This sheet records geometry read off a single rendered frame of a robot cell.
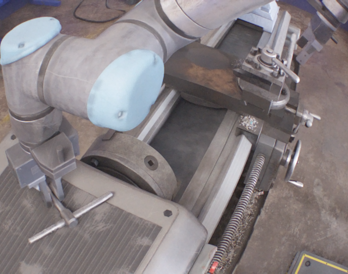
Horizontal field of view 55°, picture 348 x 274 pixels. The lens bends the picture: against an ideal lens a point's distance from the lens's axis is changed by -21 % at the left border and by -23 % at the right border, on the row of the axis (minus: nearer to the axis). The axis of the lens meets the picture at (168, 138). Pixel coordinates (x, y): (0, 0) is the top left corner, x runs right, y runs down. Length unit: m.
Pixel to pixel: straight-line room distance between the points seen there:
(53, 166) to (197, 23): 0.25
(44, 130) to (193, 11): 0.25
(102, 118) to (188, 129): 1.33
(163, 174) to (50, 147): 0.49
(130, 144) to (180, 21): 0.55
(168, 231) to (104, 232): 0.11
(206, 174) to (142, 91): 1.03
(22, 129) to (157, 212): 0.31
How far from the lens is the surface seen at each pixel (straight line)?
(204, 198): 1.38
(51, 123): 0.53
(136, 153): 0.96
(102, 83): 0.40
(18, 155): 0.59
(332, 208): 2.67
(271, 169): 1.74
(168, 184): 1.00
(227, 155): 1.52
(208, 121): 1.79
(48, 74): 0.43
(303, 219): 2.51
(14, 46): 0.45
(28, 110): 0.50
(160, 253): 0.67
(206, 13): 0.46
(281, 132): 1.66
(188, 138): 1.70
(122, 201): 0.72
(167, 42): 0.49
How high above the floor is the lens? 1.92
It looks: 45 degrees down
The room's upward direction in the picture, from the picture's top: 7 degrees clockwise
